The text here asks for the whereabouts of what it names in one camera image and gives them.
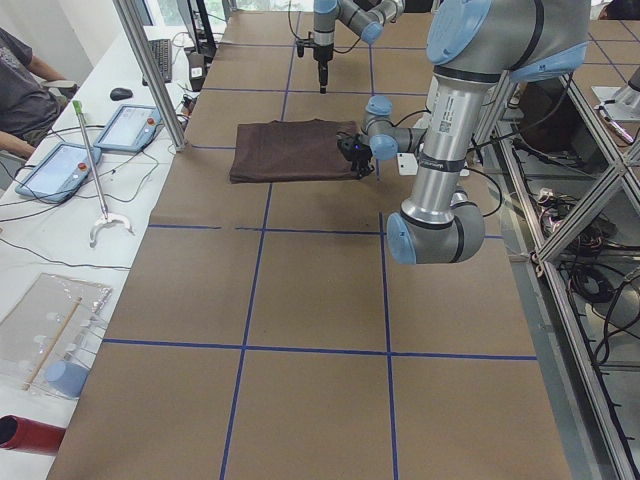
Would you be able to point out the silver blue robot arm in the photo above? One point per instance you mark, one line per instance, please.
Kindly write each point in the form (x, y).
(470, 44)
(368, 25)

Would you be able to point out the black computer mouse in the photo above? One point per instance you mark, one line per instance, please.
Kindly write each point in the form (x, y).
(120, 93)

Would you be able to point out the teach pendant tablet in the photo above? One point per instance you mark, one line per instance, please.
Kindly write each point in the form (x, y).
(58, 176)
(130, 129)

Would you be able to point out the far teach pendant tablet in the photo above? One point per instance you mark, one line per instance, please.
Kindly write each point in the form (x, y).
(130, 129)

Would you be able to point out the brown t-shirt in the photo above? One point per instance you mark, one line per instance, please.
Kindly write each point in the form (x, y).
(280, 151)

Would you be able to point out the red cylinder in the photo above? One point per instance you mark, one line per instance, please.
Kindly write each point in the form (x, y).
(30, 436)

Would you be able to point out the black keyboard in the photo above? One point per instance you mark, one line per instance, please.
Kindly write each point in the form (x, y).
(161, 50)

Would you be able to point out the blue plastic cup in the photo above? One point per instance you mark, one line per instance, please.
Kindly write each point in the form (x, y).
(66, 377)

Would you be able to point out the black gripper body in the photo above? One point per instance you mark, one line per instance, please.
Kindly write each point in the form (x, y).
(322, 53)
(361, 154)

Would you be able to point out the aluminium frame post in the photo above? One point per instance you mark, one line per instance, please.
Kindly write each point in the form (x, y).
(134, 30)

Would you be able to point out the seated person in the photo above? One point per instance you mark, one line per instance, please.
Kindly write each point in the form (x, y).
(28, 109)

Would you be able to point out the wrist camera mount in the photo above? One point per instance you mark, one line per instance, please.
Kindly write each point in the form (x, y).
(352, 147)
(304, 44)

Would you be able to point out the near teach pendant tablet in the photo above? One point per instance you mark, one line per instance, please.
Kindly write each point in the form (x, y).
(58, 176)

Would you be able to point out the reacher grabber stick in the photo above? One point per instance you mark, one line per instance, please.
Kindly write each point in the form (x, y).
(107, 217)

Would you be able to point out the clear plastic bag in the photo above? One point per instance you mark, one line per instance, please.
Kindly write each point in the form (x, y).
(30, 325)

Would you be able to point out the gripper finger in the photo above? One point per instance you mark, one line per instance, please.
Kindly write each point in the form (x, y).
(323, 79)
(363, 172)

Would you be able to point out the black box with label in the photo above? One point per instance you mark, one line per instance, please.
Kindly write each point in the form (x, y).
(197, 70)

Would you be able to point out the wooden stick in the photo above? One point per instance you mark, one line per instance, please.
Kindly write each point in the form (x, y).
(50, 347)

